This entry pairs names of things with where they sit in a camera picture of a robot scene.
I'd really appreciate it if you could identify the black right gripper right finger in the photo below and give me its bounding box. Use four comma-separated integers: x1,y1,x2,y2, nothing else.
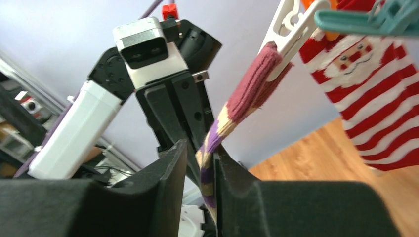
214,148,400,237

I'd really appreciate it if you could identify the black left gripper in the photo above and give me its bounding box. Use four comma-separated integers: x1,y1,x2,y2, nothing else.
135,71,213,183

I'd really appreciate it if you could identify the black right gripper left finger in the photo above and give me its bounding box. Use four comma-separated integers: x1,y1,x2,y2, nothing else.
0,140,187,237

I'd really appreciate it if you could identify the white round sock hanger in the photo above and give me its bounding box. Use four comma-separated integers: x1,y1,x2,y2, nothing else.
262,0,419,87

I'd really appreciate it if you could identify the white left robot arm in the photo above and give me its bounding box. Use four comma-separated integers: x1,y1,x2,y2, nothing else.
0,16,221,237

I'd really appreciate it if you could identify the red white striped sock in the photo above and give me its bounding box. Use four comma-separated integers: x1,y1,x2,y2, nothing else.
299,29,419,171

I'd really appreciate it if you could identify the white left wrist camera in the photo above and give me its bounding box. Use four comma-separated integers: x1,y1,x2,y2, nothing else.
113,17,188,90

